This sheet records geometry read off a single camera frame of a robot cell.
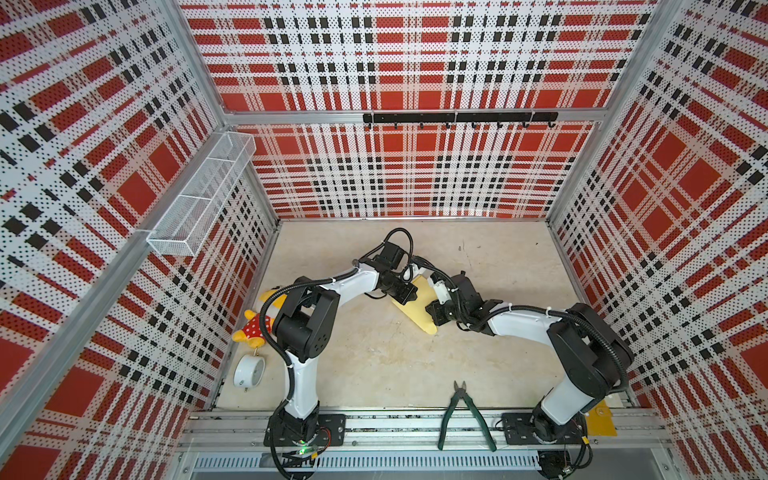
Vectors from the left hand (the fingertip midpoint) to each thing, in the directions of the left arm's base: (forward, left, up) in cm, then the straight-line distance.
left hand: (417, 296), depth 94 cm
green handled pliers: (-28, -11, -4) cm, 30 cm away
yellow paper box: (-5, 0, 0) cm, 5 cm away
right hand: (-4, -5, 0) cm, 6 cm away
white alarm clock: (-24, +45, +3) cm, 51 cm away
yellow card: (-35, -45, -2) cm, 57 cm away
